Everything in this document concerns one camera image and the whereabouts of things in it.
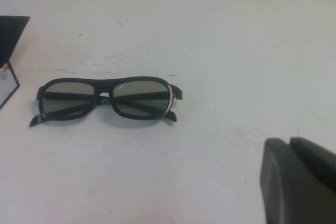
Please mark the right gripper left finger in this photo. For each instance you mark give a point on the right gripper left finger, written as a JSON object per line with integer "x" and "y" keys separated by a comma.
{"x": 283, "y": 182}

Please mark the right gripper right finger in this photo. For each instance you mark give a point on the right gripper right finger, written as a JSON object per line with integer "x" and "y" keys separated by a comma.
{"x": 317, "y": 158}

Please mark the black frame sunglasses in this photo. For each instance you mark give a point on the black frame sunglasses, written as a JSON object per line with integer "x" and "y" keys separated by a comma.
{"x": 141, "y": 98}

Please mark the black printed glasses case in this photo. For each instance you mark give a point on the black printed glasses case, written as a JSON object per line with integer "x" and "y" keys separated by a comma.
{"x": 10, "y": 37}

